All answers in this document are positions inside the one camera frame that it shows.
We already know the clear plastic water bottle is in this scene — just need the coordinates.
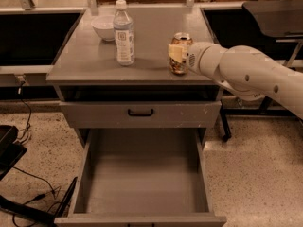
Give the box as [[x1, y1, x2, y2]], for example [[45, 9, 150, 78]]
[[113, 0, 134, 66]]

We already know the black drawer handle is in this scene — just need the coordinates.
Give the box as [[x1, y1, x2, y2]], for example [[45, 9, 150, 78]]
[[127, 109, 154, 117]]

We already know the grey drawer cabinet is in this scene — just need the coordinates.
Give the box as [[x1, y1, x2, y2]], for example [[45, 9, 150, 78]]
[[47, 5, 223, 143]]

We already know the white ceramic bowl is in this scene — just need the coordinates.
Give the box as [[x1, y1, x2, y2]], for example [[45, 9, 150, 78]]
[[91, 15, 115, 41]]

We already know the black equipment base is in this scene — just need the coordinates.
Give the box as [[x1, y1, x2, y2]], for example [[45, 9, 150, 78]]
[[0, 125, 77, 227]]

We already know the grey top drawer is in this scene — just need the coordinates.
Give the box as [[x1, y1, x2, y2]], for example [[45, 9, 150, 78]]
[[60, 101, 221, 129]]

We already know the open grey middle drawer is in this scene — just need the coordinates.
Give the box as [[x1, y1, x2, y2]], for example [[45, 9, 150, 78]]
[[55, 129, 226, 227]]

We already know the orange soda can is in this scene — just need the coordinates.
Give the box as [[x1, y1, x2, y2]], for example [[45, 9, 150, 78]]
[[169, 32, 193, 75]]

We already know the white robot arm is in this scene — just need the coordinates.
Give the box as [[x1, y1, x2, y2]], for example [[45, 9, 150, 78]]
[[168, 42, 303, 118]]

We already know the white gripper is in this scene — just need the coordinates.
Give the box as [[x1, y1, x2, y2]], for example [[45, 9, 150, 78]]
[[168, 42, 217, 75]]

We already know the black floor cable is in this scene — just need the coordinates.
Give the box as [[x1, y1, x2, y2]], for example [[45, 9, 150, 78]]
[[15, 80, 33, 144]]

